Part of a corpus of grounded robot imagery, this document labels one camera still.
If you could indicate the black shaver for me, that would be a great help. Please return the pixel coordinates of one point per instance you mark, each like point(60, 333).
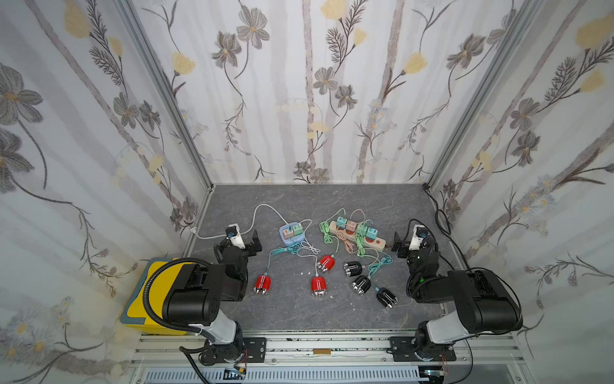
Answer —
point(388, 299)
point(352, 268)
point(361, 284)

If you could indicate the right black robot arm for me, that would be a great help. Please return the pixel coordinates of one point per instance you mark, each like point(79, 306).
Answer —
point(482, 303)

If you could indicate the blue round power cube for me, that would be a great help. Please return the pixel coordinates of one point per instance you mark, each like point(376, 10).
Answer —
point(292, 233)

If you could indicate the pink charger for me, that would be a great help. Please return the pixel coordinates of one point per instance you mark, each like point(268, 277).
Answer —
point(351, 227)

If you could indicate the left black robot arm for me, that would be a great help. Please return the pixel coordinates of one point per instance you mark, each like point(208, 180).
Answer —
point(186, 294)

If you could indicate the beige power strip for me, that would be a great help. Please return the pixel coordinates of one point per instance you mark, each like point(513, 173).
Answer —
point(378, 245)

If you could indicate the red shaver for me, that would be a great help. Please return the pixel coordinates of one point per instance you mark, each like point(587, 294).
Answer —
point(262, 285)
point(318, 286)
point(326, 263)

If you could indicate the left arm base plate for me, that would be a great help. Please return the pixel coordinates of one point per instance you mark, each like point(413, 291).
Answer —
point(248, 350)

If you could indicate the light green charger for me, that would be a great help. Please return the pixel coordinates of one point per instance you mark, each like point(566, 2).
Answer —
point(362, 230)

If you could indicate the yellow lidded box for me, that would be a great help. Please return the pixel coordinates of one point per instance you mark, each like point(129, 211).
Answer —
point(134, 315)

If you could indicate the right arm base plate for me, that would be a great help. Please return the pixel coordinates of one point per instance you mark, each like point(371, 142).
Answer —
point(410, 349)

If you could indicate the teal charger end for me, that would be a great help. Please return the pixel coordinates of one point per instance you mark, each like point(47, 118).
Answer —
point(371, 235)
point(341, 222)

